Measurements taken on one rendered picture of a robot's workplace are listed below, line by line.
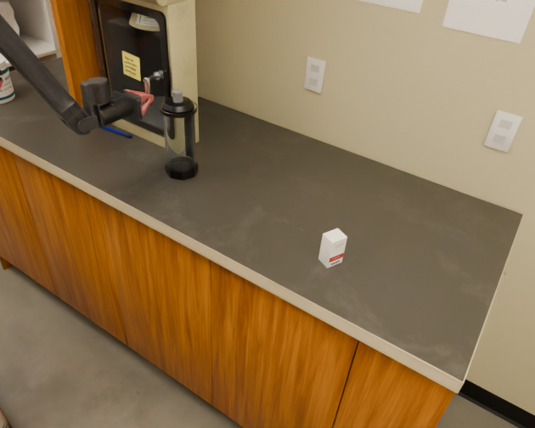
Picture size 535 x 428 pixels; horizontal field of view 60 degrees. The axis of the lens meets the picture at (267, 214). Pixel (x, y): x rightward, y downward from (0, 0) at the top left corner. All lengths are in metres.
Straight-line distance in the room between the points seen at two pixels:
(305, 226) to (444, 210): 0.45
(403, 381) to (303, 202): 0.56
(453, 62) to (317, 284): 0.77
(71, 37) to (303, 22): 0.75
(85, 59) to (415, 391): 1.41
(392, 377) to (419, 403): 0.09
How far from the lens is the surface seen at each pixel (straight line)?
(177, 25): 1.45
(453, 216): 1.48
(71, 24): 1.68
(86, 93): 1.34
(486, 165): 1.58
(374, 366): 1.19
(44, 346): 2.30
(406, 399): 1.23
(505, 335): 1.95
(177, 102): 1.37
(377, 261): 1.23
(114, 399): 2.07
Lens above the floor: 1.75
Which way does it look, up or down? 38 degrees down
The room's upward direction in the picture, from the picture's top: 5 degrees clockwise
